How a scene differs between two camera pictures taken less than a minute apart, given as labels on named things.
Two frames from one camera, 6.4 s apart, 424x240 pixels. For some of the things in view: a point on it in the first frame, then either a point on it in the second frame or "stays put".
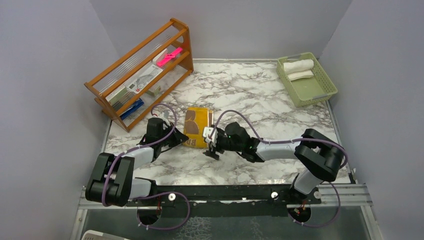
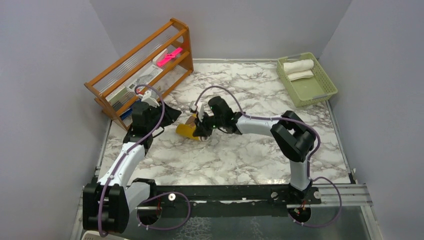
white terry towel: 298,69 stays put
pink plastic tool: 169,56 stays put
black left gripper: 178,137 → 171,115
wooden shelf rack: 146,75 stays put
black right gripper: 216,147 → 201,129
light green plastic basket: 304,81 stays put
